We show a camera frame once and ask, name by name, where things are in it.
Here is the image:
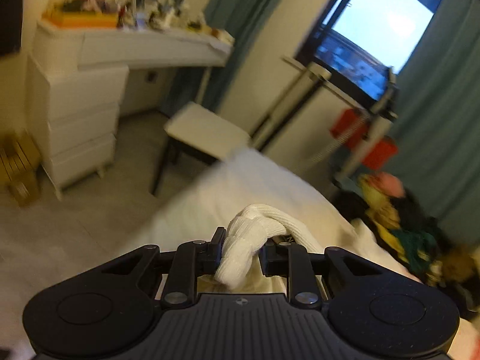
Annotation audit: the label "pile of mixed clothes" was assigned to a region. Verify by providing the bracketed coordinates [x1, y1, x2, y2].
[332, 172, 479, 319]

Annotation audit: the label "white stool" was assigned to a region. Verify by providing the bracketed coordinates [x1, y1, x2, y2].
[150, 102, 251, 195]

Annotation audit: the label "cardboard boxes on floor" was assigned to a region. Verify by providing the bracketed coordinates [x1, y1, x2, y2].
[1, 132, 41, 207]

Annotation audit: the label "teal curtain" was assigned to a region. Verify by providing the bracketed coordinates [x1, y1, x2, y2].
[160, 0, 281, 117]
[386, 0, 479, 243]

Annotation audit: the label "orange tray of toiletries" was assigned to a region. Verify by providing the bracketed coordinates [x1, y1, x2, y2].
[41, 0, 125, 29]

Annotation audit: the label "dark framed window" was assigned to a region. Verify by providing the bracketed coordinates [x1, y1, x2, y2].
[295, 0, 442, 108]

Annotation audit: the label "white dressing table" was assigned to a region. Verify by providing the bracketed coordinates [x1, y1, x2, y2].
[26, 20, 233, 197]

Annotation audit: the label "teal curtain right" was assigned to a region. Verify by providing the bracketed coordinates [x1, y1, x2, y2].
[386, 0, 479, 243]

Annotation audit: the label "red cloth on stand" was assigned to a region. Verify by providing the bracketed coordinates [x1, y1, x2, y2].
[329, 109, 399, 171]

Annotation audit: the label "teal curtain left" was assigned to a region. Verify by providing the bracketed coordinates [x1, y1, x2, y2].
[160, 0, 281, 117]

